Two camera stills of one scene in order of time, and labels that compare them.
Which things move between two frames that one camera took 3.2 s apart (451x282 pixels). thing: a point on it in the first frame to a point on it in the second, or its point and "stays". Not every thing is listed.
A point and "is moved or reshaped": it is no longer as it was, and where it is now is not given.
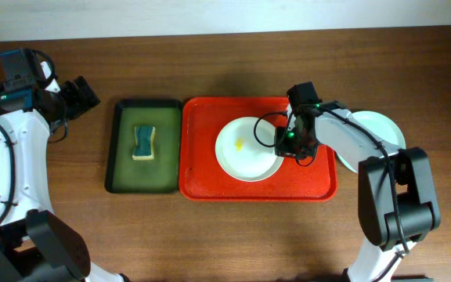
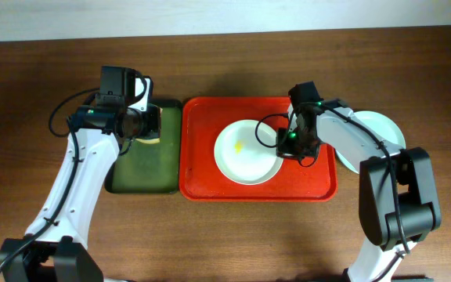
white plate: x=239 y=154 stays
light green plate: x=381 y=127 stays
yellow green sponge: x=145 y=140 is moved or reshaped
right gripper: x=284 y=150 stays
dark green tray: x=162 y=175 stays
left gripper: x=83 y=96 to x=153 y=121
